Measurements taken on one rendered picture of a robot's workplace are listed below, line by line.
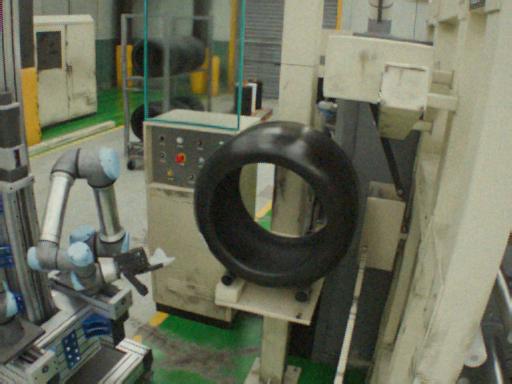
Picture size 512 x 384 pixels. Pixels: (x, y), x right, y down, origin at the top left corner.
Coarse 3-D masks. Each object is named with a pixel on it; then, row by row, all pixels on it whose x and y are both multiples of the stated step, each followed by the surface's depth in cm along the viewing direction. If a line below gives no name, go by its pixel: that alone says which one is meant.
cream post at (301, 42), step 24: (288, 0) 151; (312, 0) 149; (288, 24) 154; (312, 24) 152; (288, 48) 158; (312, 48) 155; (288, 72) 161; (312, 72) 158; (288, 96) 164; (312, 96) 164; (288, 120) 168; (312, 120) 172; (288, 192) 178; (288, 216) 182; (264, 336) 209; (288, 336) 209; (264, 360) 214
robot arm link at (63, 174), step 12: (72, 156) 149; (60, 168) 146; (72, 168) 149; (60, 180) 145; (72, 180) 149; (60, 192) 143; (48, 204) 140; (60, 204) 141; (48, 216) 137; (60, 216) 139; (48, 228) 134; (60, 228) 138; (48, 240) 132; (36, 252) 129; (48, 252) 130; (36, 264) 129; (48, 264) 129
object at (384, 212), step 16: (384, 192) 177; (368, 208) 162; (384, 208) 160; (400, 208) 158; (368, 224) 165; (384, 224) 162; (400, 224) 160; (368, 240) 167; (384, 240) 165; (368, 256) 169; (384, 256) 167
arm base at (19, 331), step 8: (8, 320) 137; (16, 320) 142; (0, 328) 135; (8, 328) 137; (16, 328) 140; (0, 336) 136; (8, 336) 137; (16, 336) 139; (0, 344) 136; (8, 344) 137
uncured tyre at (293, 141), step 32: (256, 128) 143; (288, 128) 141; (224, 160) 139; (256, 160) 135; (288, 160) 132; (320, 160) 132; (224, 192) 173; (320, 192) 132; (352, 192) 136; (224, 224) 172; (256, 224) 177; (352, 224) 137; (224, 256) 152; (256, 256) 171; (288, 256) 172; (320, 256) 140; (288, 288) 153
